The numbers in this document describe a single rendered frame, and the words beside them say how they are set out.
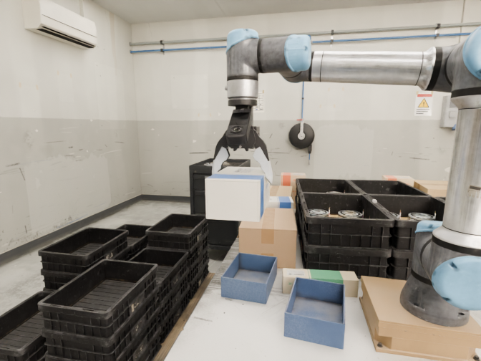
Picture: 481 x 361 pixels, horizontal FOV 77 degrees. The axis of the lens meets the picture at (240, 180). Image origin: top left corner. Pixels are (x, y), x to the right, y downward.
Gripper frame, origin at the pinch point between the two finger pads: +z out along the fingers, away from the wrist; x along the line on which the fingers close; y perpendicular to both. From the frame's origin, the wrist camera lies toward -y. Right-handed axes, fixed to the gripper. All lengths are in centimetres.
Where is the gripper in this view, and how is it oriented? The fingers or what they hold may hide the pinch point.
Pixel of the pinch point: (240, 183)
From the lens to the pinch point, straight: 74.2
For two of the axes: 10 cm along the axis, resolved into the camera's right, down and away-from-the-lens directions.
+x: -9.8, -0.3, 2.0
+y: 2.0, -1.7, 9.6
